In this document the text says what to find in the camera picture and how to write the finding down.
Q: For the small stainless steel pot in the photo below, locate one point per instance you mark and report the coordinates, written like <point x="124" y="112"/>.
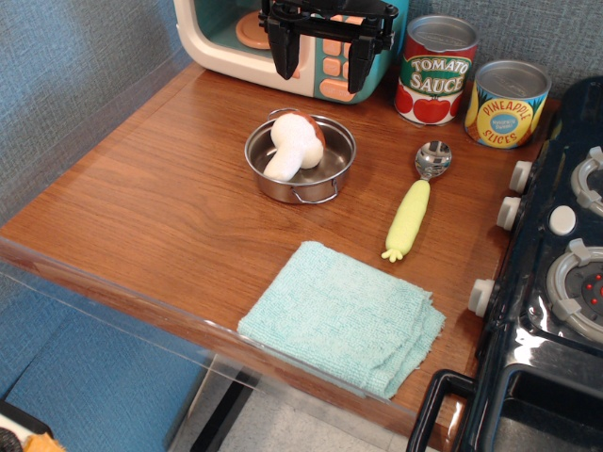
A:
<point x="320" y="184"/>

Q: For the teal and cream toy microwave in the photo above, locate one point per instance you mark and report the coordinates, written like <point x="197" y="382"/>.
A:
<point x="207" y="30"/>

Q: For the light teal folded cloth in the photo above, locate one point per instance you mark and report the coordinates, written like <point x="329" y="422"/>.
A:
<point x="346" y="319"/>

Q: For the white stove knob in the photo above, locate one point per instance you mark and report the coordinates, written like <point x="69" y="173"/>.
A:
<point x="507" y="212"/>
<point x="480" y="296"/>
<point x="520" y="176"/>

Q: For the black toy stove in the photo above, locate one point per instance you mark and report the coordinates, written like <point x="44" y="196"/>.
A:
<point x="539" y="379"/>

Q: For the white round stove button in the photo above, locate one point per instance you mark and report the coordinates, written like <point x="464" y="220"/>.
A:
<point x="562" y="220"/>

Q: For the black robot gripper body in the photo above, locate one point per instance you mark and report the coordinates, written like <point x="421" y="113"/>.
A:
<point x="285" y="22"/>

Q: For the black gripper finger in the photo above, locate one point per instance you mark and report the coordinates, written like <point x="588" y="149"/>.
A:
<point x="283" y="53"/>
<point x="361" y="56"/>

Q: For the pineapple slices can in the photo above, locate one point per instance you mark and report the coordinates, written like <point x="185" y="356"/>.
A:
<point x="506" y="103"/>

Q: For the spoon with yellow corn handle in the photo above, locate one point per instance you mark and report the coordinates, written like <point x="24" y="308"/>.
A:
<point x="432" y="159"/>

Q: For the tomato sauce can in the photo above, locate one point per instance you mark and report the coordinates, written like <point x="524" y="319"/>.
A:
<point x="437" y="57"/>

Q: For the black oven door handle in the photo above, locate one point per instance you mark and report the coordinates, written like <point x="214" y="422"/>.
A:
<point x="444" y="382"/>

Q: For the plush white brown mushroom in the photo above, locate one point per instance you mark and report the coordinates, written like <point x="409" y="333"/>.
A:
<point x="300" y="145"/>

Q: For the orange fuzzy object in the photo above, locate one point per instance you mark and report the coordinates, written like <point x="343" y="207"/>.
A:
<point x="42" y="443"/>

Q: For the orange microwave turntable plate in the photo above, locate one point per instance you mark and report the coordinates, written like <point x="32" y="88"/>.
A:
<point x="250" y="33"/>

